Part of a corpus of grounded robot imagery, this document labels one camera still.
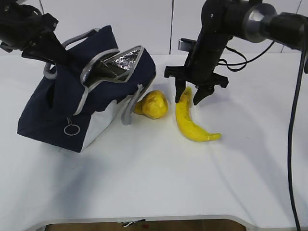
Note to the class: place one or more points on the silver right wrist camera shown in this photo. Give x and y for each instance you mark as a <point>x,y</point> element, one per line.
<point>185,44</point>

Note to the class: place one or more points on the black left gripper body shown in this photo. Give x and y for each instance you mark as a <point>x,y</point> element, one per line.
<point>19,32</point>

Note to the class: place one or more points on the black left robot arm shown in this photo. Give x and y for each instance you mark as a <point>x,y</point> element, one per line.
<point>12,6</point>

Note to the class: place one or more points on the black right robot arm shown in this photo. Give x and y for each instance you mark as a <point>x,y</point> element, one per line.
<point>250,20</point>

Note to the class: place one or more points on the yellow pear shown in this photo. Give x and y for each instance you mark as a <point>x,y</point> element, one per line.
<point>153,105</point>

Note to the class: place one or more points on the navy blue insulated lunch bag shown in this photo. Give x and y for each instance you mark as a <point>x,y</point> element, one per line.
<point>70,110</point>

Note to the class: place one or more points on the yellow banana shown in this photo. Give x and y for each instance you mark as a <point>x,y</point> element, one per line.
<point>186,125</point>

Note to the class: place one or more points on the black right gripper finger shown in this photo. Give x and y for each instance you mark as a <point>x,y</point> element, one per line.
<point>180,88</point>
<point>203,92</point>

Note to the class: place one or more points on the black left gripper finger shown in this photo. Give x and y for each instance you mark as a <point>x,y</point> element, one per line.
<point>74,54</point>
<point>48,55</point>

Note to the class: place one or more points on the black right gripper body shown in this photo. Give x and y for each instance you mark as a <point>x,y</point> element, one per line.
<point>201,62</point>

